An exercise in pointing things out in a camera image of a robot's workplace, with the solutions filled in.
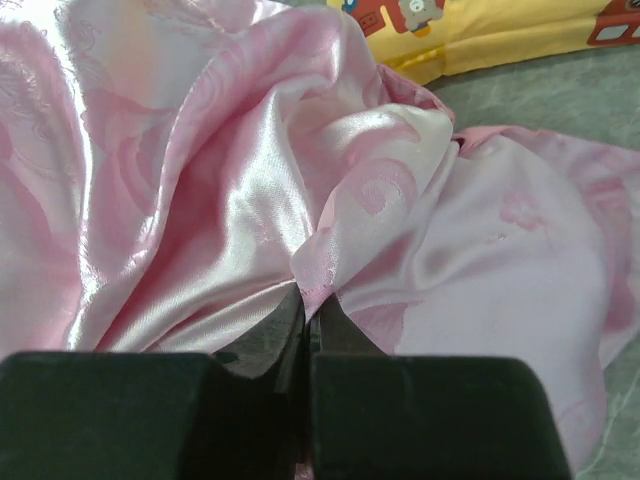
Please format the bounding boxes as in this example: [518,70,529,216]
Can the pink pillowcase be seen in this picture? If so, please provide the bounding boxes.
[1,1,639,479]

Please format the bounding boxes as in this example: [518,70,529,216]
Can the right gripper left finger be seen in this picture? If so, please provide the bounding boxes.
[1,288,305,479]

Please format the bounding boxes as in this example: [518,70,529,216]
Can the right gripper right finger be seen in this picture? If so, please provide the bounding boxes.
[309,297,571,479]

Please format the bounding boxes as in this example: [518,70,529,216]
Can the yellow cartoon print pillow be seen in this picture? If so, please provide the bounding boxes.
[330,0,639,84]

